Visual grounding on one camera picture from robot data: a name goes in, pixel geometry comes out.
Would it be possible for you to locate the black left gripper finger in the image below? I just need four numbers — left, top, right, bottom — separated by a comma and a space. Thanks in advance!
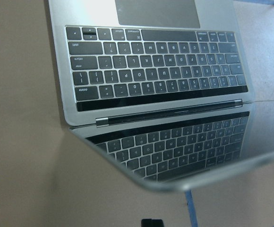
141, 219, 163, 227

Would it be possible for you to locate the silver laptop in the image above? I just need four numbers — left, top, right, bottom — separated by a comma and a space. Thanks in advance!
48, 0, 274, 191

